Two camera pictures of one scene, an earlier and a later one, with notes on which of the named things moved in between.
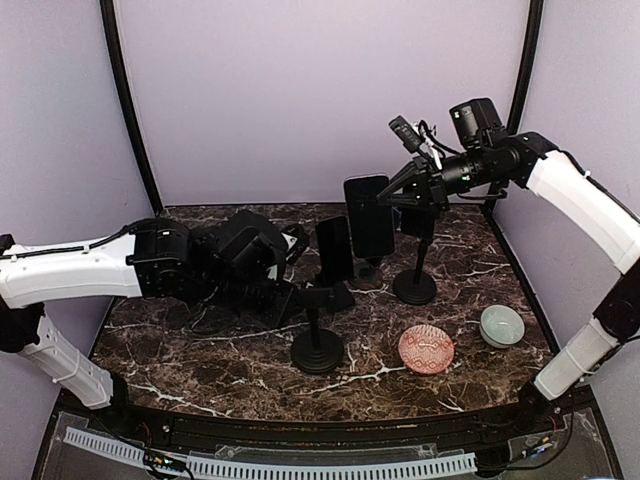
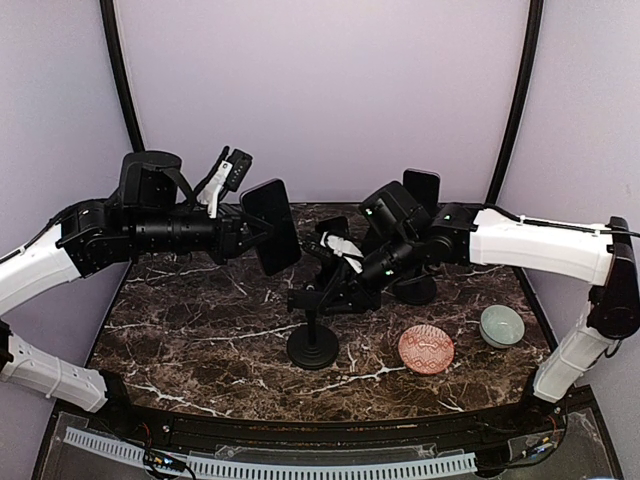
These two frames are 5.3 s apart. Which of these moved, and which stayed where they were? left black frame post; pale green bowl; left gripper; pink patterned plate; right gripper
Moved: right gripper; left gripper
Stayed: pale green bowl; left black frame post; pink patterned plate
